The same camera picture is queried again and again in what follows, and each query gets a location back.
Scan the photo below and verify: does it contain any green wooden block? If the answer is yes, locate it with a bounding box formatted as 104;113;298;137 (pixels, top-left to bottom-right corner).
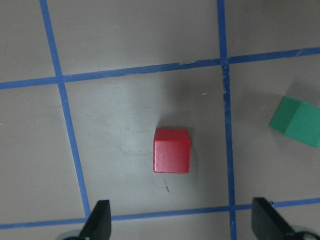
269;96;320;148

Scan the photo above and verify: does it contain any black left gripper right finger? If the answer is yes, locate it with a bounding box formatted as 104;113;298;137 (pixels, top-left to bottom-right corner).
251;197;296;240

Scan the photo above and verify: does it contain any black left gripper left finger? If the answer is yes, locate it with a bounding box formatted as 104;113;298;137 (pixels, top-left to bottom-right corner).
78;200;112;240

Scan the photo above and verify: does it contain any brown paper table cover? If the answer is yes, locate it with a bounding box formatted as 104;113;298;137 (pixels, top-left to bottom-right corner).
0;0;320;240

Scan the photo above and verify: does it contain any red wooden block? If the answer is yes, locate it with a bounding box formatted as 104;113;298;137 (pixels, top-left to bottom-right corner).
153;128;191;174

